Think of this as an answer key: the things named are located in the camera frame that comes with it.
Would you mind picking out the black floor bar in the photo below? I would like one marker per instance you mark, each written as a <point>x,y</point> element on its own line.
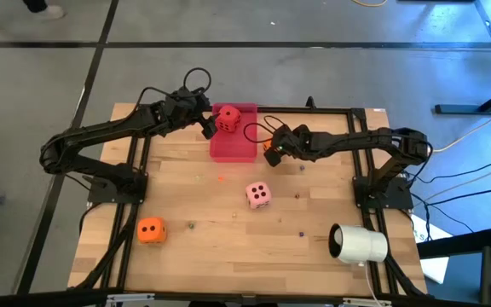
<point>463,244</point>

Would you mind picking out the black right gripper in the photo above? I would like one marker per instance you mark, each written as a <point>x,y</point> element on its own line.
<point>298,143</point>

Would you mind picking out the large orange foam die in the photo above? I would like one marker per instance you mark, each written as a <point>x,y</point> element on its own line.
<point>266,146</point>
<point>151,230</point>

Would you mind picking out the small pale yellow die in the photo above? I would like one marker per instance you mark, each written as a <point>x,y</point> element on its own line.
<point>198,177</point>

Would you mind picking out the silver metal bracket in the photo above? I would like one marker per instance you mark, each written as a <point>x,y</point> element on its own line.
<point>130,297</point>
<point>365,302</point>

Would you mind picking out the large pink foam die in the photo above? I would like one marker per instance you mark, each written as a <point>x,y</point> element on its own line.
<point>258,195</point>

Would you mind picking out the white cylindrical device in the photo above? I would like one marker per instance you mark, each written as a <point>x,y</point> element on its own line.
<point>365,244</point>

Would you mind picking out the black camera rig bar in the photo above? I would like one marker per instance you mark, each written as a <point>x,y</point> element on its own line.
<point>36,298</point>

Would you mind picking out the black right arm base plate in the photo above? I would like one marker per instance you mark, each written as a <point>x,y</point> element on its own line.
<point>401,196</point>

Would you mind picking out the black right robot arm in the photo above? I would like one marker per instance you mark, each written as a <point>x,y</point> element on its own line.
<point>356,141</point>

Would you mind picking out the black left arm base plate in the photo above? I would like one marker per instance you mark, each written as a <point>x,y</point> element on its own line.
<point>100,194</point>

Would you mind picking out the large red foam die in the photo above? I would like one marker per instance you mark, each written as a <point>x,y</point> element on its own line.
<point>227,119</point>

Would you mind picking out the pink translucent plastic bin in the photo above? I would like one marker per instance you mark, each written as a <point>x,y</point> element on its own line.
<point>232,149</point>

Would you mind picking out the person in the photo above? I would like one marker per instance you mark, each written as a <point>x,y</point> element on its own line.
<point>51,12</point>

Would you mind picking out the black aluminium table frame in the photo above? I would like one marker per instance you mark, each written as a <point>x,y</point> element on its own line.
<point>335,110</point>

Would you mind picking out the black desk foot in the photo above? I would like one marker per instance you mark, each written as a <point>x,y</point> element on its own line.
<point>463,109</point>

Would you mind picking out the white sheet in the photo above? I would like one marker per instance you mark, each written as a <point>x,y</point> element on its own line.
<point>435,268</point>

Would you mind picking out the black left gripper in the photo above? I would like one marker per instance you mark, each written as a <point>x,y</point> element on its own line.
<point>186,106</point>

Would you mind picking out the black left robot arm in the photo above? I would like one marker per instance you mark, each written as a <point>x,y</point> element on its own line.
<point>100,130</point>

